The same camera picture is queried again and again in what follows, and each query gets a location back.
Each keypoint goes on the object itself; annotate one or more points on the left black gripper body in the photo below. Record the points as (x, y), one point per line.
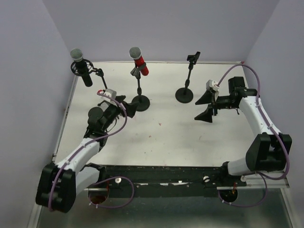
(121, 105)

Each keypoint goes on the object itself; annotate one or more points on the red glitter microphone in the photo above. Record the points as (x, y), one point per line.
(136, 54)

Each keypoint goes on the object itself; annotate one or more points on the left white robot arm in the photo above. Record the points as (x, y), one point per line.
(61, 182)

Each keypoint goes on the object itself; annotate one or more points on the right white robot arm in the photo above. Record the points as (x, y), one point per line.
(269, 148)

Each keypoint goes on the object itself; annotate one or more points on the round-base mic stand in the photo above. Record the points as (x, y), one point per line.
(144, 102)
(185, 95)

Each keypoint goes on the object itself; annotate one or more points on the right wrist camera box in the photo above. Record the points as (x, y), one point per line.
(212, 87)

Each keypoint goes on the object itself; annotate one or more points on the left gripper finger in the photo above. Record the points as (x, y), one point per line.
(120, 98)
(131, 108)

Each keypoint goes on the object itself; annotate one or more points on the black glitter microphone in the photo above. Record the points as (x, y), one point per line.
(79, 66)

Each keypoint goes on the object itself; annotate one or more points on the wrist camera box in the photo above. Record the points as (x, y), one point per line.
(212, 87)
(108, 95)

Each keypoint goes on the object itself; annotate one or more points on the black tripod mic stand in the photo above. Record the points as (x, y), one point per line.
(98, 71)

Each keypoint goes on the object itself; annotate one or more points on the black front mounting rail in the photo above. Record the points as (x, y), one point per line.
(123, 181)

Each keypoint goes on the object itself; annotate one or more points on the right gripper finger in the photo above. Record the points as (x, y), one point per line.
(206, 98)
(206, 116)

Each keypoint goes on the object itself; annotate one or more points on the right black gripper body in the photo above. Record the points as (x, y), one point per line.
(214, 104)

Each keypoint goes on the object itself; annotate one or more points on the aluminium frame profile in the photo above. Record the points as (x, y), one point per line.
(166, 134)

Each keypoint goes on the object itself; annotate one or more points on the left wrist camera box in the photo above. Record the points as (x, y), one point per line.
(108, 95)

